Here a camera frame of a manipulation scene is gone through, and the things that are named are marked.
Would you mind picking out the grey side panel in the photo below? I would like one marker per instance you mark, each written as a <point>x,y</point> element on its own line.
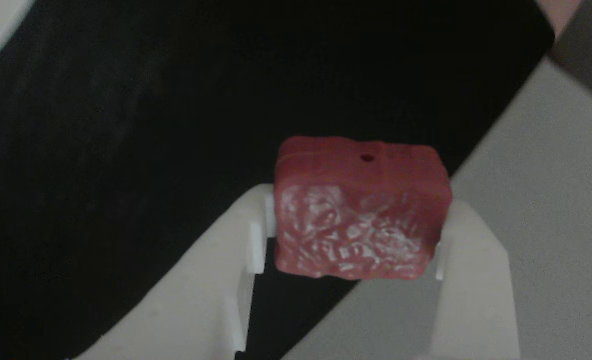
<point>551,200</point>

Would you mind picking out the red-brown toy block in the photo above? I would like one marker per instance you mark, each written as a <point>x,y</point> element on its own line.
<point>361,215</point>

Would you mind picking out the black mouse mat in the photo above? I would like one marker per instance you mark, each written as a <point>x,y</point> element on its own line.
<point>151,125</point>

